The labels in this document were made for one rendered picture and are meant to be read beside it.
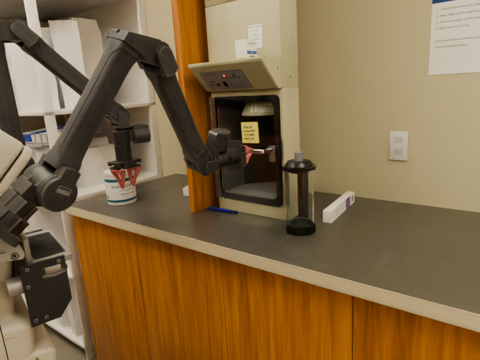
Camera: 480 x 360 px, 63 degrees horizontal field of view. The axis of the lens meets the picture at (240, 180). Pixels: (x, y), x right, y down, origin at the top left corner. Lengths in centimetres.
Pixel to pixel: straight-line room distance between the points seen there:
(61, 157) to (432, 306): 86
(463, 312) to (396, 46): 101
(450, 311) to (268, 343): 58
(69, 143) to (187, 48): 77
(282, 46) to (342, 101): 47
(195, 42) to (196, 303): 97
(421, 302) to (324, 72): 107
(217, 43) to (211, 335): 106
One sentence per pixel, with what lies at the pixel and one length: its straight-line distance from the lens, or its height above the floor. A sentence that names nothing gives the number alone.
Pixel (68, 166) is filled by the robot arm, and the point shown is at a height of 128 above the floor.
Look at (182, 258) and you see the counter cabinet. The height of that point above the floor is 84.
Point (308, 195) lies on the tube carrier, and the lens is 126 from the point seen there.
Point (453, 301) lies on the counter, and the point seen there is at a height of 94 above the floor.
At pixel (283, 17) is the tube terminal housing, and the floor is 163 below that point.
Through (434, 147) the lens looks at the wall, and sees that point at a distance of 163.
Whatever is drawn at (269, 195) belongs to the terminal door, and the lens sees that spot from 142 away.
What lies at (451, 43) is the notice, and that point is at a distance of 160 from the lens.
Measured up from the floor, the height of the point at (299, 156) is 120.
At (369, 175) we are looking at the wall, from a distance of 172.
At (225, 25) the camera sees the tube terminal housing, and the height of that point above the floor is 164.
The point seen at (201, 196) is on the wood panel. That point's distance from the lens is 160.
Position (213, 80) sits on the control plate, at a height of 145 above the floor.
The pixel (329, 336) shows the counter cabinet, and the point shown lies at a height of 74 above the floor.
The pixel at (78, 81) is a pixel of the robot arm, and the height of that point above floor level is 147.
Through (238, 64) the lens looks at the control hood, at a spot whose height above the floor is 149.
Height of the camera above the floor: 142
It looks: 14 degrees down
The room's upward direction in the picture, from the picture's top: 3 degrees counter-clockwise
